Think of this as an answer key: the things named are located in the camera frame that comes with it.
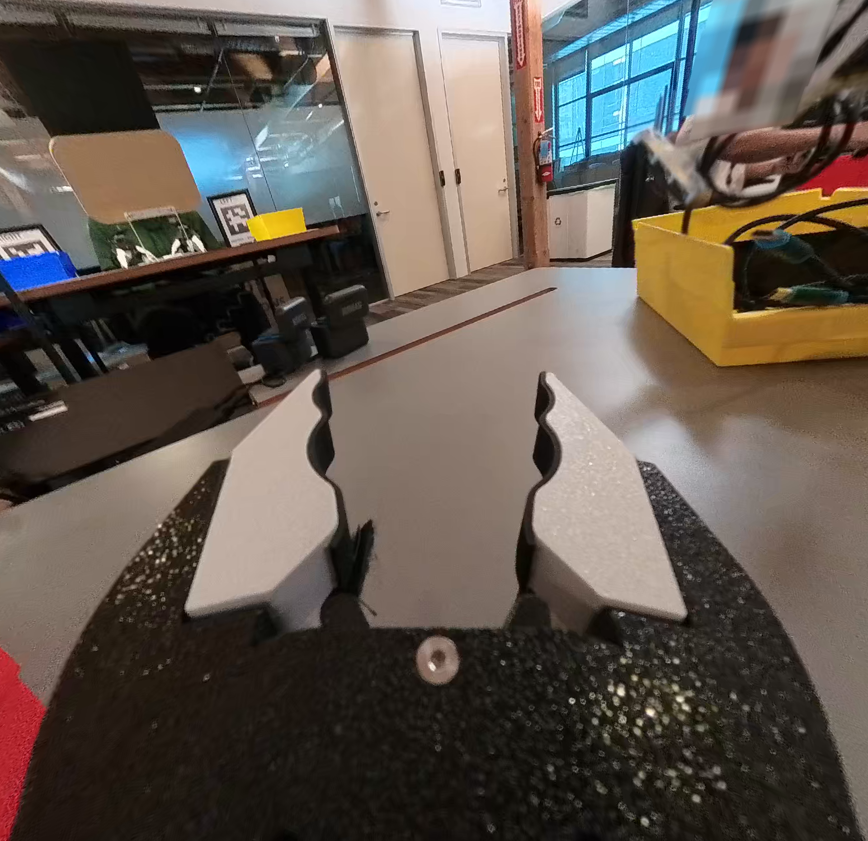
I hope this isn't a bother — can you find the yellow plastic bin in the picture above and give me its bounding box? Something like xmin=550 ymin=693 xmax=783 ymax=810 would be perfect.
xmin=245 ymin=207 xmax=307 ymax=240

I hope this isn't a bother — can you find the white recycling bin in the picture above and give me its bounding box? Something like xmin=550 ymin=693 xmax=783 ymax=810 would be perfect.
xmin=548 ymin=180 xmax=618 ymax=260

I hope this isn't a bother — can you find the white door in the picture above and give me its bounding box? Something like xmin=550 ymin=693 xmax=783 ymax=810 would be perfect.
xmin=332 ymin=26 xmax=452 ymax=298
xmin=439 ymin=31 xmax=519 ymax=273

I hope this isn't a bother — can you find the wooden post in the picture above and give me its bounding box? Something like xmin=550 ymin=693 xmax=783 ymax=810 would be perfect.
xmin=510 ymin=0 xmax=550 ymax=269

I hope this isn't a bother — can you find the green white fabric bundle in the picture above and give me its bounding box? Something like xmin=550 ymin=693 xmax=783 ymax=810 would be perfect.
xmin=88 ymin=211 xmax=221 ymax=270

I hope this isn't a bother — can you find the yellow bin with black divider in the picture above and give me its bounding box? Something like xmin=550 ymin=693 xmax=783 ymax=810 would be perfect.
xmin=632 ymin=189 xmax=868 ymax=369

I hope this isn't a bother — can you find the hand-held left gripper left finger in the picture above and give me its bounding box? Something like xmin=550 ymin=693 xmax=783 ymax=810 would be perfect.
xmin=183 ymin=369 xmax=342 ymax=637

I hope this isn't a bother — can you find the tan rounded board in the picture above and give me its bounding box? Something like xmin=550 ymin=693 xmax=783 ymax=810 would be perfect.
xmin=49 ymin=129 xmax=203 ymax=225

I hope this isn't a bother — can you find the brown wooden desk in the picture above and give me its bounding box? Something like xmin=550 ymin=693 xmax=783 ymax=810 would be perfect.
xmin=0 ymin=226 xmax=342 ymax=381

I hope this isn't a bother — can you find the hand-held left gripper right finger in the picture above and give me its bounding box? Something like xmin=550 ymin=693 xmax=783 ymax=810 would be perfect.
xmin=517 ymin=371 xmax=689 ymax=635

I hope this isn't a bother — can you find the red plastic bin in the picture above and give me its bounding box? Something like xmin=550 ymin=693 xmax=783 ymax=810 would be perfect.
xmin=0 ymin=648 xmax=50 ymax=841

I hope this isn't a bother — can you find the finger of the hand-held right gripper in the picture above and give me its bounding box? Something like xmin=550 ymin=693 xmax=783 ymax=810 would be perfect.
xmin=708 ymin=160 xmax=801 ymax=205

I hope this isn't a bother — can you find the framed black white marker poster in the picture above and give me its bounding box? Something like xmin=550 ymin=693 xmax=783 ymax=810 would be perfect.
xmin=0 ymin=224 xmax=63 ymax=262
xmin=207 ymin=189 xmax=259 ymax=247

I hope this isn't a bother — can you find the blue plastic bin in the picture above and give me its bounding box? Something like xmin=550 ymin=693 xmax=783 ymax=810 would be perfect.
xmin=0 ymin=250 xmax=79 ymax=293

